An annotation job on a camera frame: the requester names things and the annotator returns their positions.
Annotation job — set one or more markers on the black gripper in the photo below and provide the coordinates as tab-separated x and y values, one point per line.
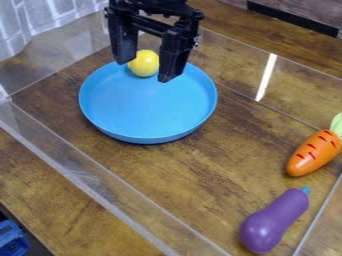
170	19

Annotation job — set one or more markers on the yellow toy lemon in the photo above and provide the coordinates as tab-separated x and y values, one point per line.
145	65

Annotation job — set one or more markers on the blue round tray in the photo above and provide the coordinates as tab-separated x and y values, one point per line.
142	111

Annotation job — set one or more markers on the white sheer curtain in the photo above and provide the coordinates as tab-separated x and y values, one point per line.
26	18

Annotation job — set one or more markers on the dark wooden furniture edge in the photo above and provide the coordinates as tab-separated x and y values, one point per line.
293	19

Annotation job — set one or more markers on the orange toy carrot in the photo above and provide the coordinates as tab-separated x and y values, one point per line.
318	150

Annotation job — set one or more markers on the purple toy eggplant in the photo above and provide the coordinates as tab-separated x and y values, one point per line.
265	227

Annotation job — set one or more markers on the blue plastic object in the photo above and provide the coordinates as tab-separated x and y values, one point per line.
14	241

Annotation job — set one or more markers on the clear acrylic enclosure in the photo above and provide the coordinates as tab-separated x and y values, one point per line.
97	197

